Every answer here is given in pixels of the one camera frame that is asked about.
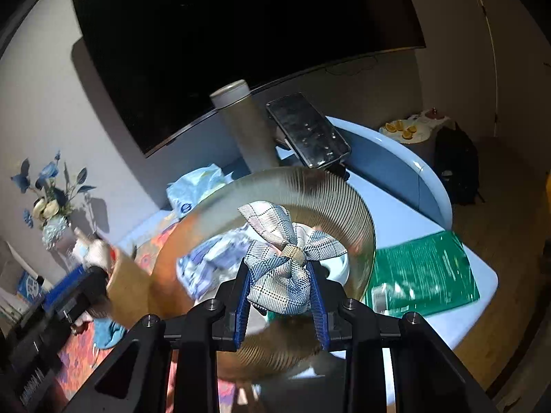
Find plaid fabric bow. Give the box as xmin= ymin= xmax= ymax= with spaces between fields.
xmin=238 ymin=200 xmax=346 ymax=315

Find teal cloth pouch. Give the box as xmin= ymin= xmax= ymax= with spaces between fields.
xmin=93 ymin=318 xmax=127 ymax=350

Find blue white Dafi packet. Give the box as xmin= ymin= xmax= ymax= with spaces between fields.
xmin=176 ymin=226 xmax=255 ymax=301

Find floral orange table mat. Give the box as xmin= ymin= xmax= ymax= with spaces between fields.
xmin=57 ymin=219 xmax=188 ymax=399

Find books stack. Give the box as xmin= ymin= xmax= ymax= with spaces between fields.
xmin=0 ymin=240 xmax=55 ymax=324

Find brown cardboard pen cup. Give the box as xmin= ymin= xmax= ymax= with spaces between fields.
xmin=106 ymin=247 xmax=149 ymax=329

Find green plastic sheet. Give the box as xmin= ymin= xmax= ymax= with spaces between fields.
xmin=363 ymin=231 xmax=480 ymax=318

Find white ribbed vase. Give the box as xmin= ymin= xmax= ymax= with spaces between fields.
xmin=50 ymin=227 xmax=80 ymax=272

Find blue white artificial flowers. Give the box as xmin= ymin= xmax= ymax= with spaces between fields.
xmin=10 ymin=150 xmax=95 ymax=251

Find light blue tissue pack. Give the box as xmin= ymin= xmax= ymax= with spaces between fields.
xmin=166 ymin=164 xmax=232 ymax=219

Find black smartphone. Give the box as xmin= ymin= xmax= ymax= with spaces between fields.
xmin=266 ymin=93 xmax=351 ymax=169

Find silver thermos bottle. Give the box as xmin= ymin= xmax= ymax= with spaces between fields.
xmin=210 ymin=79 xmax=279 ymax=172

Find black television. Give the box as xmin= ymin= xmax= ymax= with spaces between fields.
xmin=72 ymin=0 xmax=426 ymax=155

